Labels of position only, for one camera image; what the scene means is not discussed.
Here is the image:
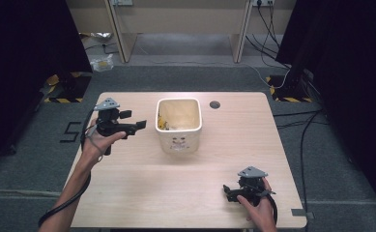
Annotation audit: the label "person's left hand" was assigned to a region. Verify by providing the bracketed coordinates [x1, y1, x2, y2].
[80, 119, 128, 166]

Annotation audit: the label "white wall socket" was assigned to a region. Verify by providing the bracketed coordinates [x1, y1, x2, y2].
[252, 0, 275, 8]

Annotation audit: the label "right hand-held gripper black cable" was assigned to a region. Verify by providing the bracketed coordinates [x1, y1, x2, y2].
[265, 191, 279, 226]

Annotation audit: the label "crumpled silver foil sheet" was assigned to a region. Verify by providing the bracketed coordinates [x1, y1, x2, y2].
[78, 31, 113, 44]

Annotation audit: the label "clear plastic bag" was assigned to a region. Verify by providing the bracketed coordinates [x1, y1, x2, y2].
[89, 53, 115, 73]

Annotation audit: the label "left hand-held gripper black cable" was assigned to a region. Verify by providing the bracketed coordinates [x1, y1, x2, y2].
[37, 108, 97, 228]

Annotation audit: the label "black cable bundle from socket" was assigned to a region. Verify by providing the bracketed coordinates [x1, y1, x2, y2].
[245, 4, 294, 71]

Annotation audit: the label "yellow wrapper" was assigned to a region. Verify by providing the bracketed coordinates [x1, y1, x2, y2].
[157, 110, 170, 131]

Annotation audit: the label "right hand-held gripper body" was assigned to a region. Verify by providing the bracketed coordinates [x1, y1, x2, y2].
[230, 165, 272, 208]

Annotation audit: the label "person's right hand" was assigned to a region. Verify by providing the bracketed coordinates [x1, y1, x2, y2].
[236, 177, 278, 232]

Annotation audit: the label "stand base with hazard tape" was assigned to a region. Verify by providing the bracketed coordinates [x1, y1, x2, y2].
[43, 72, 93, 104]
[265, 74, 313, 103]

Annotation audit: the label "light wooden desk frame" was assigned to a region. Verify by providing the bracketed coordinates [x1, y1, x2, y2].
[64, 0, 298, 65]

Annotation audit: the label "grey tape piece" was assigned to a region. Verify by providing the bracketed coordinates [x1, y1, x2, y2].
[290, 208, 315, 220]

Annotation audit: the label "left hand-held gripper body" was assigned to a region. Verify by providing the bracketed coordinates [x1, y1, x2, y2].
[93, 97, 138, 157]

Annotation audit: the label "black floor cables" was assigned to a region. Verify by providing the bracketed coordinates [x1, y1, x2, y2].
[272, 108, 331, 232]

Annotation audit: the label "hand-held gripper black cable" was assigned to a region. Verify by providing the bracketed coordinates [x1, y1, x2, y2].
[37, 108, 97, 228]
[265, 191, 279, 226]

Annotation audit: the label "black curtain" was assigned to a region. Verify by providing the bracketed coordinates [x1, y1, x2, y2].
[275, 0, 376, 212]
[0, 0, 93, 173]

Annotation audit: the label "white square bin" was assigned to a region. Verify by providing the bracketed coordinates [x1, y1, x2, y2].
[155, 98, 204, 155]

